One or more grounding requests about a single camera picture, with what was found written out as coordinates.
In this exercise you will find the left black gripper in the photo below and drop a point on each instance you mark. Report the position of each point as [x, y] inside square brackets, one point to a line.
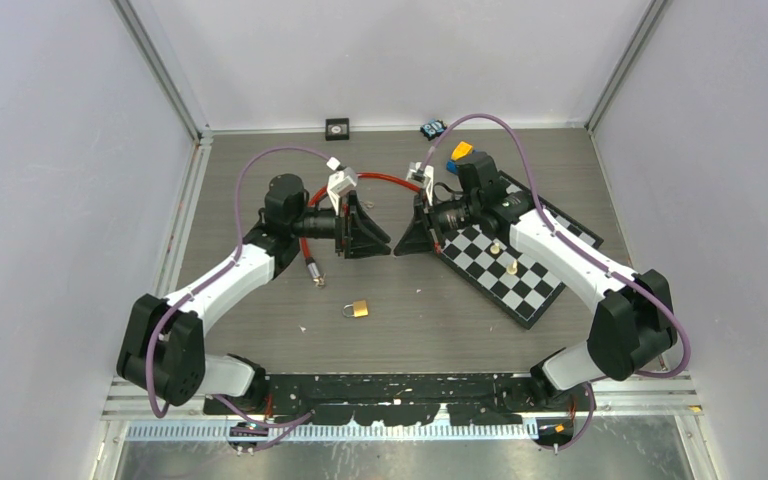
[355, 234]

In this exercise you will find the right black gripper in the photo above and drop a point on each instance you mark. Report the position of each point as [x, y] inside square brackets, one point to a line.
[424, 232]

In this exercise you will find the small brass padlock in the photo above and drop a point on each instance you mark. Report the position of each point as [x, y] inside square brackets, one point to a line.
[356, 309]

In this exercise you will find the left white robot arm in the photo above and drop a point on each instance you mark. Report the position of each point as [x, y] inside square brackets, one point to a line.
[163, 349]

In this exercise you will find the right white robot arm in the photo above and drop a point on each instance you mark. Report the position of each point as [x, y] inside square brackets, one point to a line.
[632, 312]

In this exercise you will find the black white chessboard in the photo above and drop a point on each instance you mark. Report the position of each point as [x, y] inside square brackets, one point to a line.
[515, 282]

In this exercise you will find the yellow blue toy car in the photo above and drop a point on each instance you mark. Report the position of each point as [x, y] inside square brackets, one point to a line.
[462, 150]

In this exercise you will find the small blue toy car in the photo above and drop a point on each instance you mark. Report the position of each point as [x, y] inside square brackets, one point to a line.
[433, 129]

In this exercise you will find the black square box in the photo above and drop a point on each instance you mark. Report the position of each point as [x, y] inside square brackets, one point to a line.
[337, 129]

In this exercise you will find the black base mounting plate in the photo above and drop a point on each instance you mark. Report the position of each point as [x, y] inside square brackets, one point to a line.
[397, 399]

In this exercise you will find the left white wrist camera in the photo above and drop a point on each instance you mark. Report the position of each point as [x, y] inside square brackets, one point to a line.
[342, 181]

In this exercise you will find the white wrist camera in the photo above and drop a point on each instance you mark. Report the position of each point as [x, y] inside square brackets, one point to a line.
[423, 176]
[342, 181]

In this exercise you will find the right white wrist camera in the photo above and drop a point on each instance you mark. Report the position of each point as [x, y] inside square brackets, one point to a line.
[423, 176]

